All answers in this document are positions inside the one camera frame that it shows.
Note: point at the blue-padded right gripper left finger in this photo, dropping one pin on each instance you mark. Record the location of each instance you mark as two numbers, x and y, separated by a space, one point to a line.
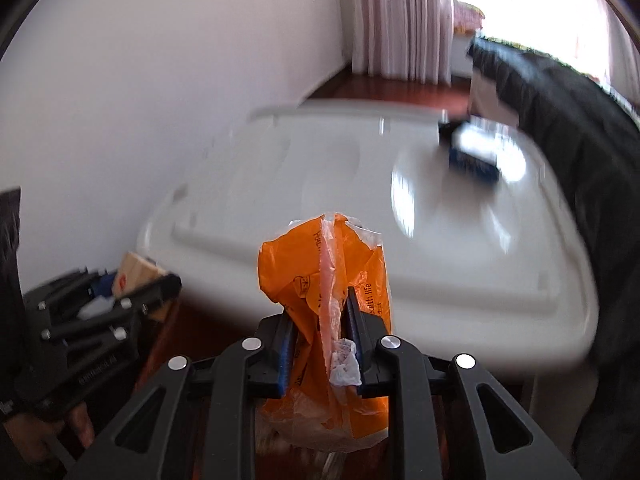
120 451

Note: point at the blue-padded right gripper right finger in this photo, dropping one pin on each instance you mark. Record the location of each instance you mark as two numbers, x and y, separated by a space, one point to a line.
447 419

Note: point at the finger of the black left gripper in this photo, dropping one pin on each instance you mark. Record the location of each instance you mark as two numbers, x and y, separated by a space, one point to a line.
77 324
74 289

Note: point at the small wooden block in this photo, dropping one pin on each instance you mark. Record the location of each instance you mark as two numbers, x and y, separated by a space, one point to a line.
141 284

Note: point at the orange plastic bag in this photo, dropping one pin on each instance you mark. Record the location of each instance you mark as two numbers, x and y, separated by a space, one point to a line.
309 271

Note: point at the blue white tissue box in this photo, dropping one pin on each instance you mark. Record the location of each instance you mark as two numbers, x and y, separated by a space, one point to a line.
474 151

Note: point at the person's left hand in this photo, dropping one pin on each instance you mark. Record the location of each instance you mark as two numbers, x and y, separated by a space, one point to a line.
32 436

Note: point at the white plastic storage box lid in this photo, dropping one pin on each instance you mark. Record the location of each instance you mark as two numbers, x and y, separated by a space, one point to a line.
498 271

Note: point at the black sock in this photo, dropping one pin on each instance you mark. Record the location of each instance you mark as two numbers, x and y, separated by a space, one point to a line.
447 129

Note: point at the pink white left curtain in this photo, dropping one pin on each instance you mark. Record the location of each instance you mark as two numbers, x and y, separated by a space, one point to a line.
407 40

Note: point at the folded pink quilt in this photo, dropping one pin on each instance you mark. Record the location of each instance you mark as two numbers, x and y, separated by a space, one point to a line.
468 19

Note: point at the white bed frame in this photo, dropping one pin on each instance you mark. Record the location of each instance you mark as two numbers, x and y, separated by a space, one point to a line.
484 101

